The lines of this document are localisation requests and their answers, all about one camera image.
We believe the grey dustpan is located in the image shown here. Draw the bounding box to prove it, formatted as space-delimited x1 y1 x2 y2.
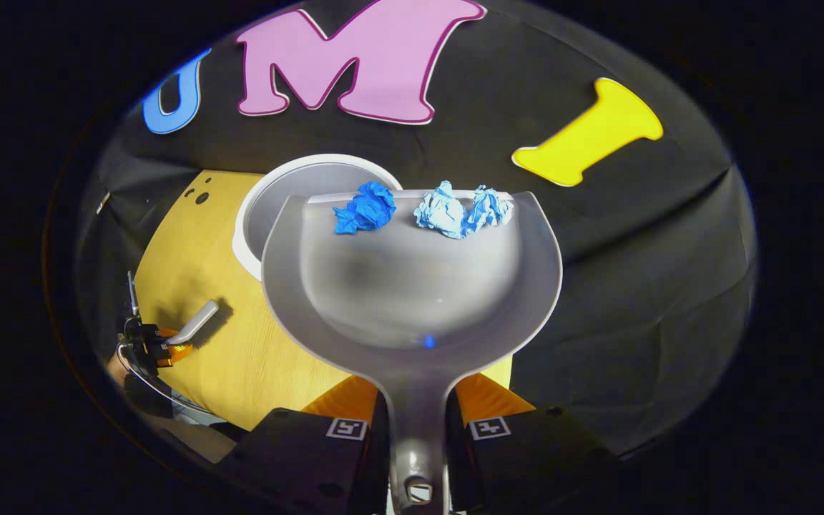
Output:
260 190 564 515

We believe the small grey broom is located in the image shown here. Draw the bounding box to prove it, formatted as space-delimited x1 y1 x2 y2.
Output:
167 300 220 347

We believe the black backdrop cloth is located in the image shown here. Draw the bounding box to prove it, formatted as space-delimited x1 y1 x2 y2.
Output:
76 0 760 458

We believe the white cable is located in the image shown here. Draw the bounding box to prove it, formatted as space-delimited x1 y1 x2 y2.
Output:
117 343 227 420

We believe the wooden desktop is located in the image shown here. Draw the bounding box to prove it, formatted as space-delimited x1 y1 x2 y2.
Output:
133 170 514 431

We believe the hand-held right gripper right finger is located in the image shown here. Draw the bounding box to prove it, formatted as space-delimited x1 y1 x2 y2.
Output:
446 373 624 515

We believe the dark blue paper ball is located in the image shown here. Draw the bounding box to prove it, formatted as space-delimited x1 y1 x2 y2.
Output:
333 181 397 235

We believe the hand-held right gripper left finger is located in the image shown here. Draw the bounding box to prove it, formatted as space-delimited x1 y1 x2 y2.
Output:
222 375 392 515

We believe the light blue paper ball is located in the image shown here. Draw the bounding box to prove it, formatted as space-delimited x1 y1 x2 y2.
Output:
413 180 467 239
463 185 514 234

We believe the grey ribbed garbage bin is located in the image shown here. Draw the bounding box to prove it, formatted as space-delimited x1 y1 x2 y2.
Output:
232 154 403 281

